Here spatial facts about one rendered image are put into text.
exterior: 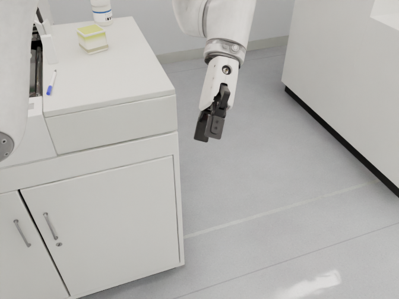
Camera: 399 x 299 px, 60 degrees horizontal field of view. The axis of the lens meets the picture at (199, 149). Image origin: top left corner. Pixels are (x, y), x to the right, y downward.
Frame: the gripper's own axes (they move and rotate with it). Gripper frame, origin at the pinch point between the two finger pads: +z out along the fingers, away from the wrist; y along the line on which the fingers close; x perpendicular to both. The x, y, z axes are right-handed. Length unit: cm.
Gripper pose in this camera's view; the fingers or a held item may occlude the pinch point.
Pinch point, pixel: (206, 134)
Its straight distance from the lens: 68.9
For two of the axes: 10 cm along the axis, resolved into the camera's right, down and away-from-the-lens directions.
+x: -9.5, -2.3, -2.2
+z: -2.1, 9.7, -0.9
